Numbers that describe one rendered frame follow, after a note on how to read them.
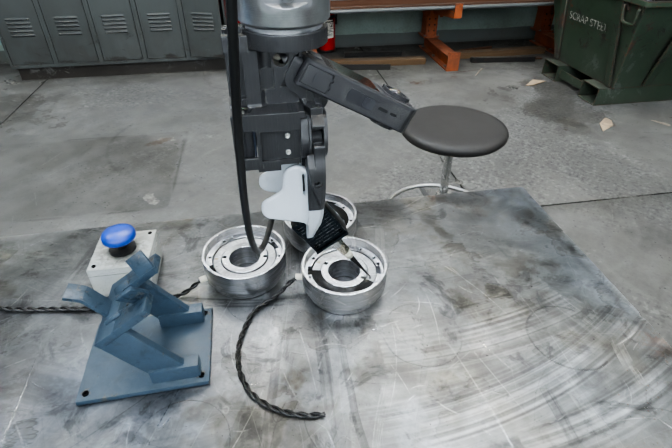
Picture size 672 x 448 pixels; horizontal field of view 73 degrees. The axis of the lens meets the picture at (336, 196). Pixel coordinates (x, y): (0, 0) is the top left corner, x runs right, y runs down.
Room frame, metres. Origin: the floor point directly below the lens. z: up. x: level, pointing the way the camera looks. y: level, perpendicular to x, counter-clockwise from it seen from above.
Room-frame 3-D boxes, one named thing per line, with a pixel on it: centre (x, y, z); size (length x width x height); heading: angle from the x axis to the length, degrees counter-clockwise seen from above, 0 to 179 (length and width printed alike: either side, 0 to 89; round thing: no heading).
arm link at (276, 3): (0.38, 0.04, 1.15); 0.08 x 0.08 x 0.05
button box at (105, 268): (0.44, 0.27, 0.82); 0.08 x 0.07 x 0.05; 99
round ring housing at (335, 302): (0.42, -0.01, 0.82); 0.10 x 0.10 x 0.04
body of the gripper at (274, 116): (0.38, 0.05, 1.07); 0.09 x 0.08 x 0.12; 101
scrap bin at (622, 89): (3.27, -2.01, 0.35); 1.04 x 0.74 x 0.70; 9
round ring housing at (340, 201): (0.52, 0.02, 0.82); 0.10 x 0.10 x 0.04
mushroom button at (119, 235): (0.44, 0.27, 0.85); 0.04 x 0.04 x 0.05
